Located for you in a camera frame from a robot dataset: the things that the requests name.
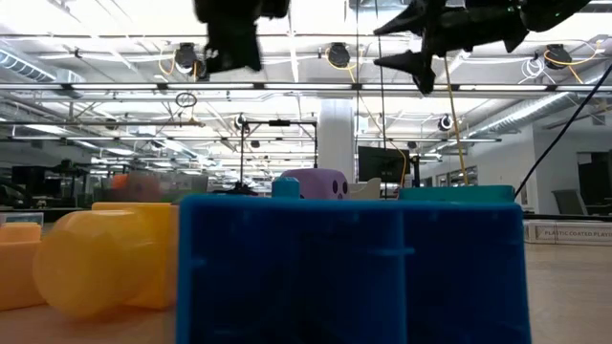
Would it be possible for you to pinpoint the grey ceiling duct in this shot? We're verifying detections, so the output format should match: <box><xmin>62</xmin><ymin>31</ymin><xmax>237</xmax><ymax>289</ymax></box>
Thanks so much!
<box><xmin>0</xmin><ymin>51</ymin><xmax>87</xmax><ymax>88</ymax></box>

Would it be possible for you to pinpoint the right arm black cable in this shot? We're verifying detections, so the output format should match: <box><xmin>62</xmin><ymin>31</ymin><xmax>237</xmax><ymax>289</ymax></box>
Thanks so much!
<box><xmin>514</xmin><ymin>61</ymin><xmax>612</xmax><ymax>198</ymax></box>

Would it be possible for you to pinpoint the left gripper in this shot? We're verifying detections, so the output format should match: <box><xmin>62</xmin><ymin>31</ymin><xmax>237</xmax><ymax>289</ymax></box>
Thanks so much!
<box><xmin>193</xmin><ymin>0</ymin><xmax>292</xmax><ymax>74</ymax></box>

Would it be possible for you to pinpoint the grey office chair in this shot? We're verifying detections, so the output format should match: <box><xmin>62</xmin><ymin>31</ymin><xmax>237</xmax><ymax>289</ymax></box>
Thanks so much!
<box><xmin>551</xmin><ymin>187</ymin><xmax>594</xmax><ymax>217</ymax></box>

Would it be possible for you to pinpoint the silver ventilation duct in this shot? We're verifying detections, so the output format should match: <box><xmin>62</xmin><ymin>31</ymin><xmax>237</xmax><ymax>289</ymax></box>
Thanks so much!
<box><xmin>466</xmin><ymin>59</ymin><xmax>612</xmax><ymax>140</ymax></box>

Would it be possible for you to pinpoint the long yellow toy brick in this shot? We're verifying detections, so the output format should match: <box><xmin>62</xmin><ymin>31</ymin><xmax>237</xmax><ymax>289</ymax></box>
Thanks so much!
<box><xmin>0</xmin><ymin>221</ymin><xmax>49</xmax><ymax>312</ymax></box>

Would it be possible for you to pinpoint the translucent white plastic bin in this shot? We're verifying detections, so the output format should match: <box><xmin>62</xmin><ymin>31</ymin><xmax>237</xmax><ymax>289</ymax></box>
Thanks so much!
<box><xmin>347</xmin><ymin>177</ymin><xmax>383</xmax><ymax>201</ymax></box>

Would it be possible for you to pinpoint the black hanging cable loop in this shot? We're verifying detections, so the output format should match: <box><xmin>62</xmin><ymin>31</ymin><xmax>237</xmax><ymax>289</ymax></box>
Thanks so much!
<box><xmin>174</xmin><ymin>91</ymin><xmax>199</xmax><ymax>109</ymax></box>

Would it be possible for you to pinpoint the yellow power cable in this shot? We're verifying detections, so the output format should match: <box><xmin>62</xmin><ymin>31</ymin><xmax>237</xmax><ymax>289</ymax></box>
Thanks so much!
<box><xmin>443</xmin><ymin>54</ymin><xmax>470</xmax><ymax>187</ymax></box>

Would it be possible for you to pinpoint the long ceiling light strip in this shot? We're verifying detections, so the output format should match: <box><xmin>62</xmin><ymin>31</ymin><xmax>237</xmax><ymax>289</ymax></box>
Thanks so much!
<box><xmin>0</xmin><ymin>80</ymin><xmax>612</xmax><ymax>93</ymax></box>

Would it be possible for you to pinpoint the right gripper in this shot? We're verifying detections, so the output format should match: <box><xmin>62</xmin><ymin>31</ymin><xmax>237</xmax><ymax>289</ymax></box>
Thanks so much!
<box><xmin>372</xmin><ymin>0</ymin><xmax>530</xmax><ymax>96</ymax></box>

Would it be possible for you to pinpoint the black equipment box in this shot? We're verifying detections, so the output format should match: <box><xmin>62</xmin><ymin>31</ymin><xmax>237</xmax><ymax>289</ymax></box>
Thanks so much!
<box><xmin>10</xmin><ymin>164</ymin><xmax>50</xmax><ymax>198</ymax></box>

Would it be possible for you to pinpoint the playing card deck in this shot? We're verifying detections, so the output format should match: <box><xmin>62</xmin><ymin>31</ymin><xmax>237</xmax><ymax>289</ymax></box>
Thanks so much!
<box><xmin>0</xmin><ymin>211</ymin><xmax>45</xmax><ymax>226</ymax></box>
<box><xmin>522</xmin><ymin>219</ymin><xmax>612</xmax><ymax>247</ymax></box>

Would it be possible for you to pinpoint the white square column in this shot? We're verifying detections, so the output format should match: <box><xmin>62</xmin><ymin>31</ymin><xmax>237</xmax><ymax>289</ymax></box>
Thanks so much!
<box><xmin>317</xmin><ymin>102</ymin><xmax>358</xmax><ymax>185</ymax></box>

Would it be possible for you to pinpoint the teal plastic bin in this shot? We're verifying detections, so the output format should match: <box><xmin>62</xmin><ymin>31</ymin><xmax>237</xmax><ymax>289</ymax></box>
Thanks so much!
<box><xmin>399</xmin><ymin>184</ymin><xmax>518</xmax><ymax>203</ymax></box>

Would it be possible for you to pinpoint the purple foam die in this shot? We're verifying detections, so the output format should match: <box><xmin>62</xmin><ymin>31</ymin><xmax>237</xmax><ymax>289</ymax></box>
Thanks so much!
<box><xmin>279</xmin><ymin>167</ymin><xmax>350</xmax><ymax>201</ymax></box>

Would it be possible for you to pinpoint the large blue arch brick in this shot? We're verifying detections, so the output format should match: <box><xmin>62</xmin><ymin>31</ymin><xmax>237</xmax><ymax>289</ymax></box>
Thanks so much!
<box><xmin>175</xmin><ymin>193</ymin><xmax>533</xmax><ymax>344</ymax></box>

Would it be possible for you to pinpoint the black metal stand frame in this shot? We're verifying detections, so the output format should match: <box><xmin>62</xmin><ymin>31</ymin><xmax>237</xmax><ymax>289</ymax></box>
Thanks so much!
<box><xmin>238</xmin><ymin>118</ymin><xmax>320</xmax><ymax>195</ymax></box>

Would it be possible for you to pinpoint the smoky grey translucent bin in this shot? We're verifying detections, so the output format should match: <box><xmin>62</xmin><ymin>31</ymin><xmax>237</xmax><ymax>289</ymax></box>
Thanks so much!
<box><xmin>93</xmin><ymin>170</ymin><xmax>211</xmax><ymax>204</ymax></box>

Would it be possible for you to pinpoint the yellow large-stud toy brick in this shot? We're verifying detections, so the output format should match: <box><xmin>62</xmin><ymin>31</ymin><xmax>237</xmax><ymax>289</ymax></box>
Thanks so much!
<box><xmin>32</xmin><ymin>201</ymin><xmax>181</xmax><ymax>317</ymax></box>

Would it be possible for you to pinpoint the black computer monitor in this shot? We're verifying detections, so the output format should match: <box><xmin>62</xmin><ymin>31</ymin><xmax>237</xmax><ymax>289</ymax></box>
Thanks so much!
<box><xmin>357</xmin><ymin>144</ymin><xmax>412</xmax><ymax>184</ymax></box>

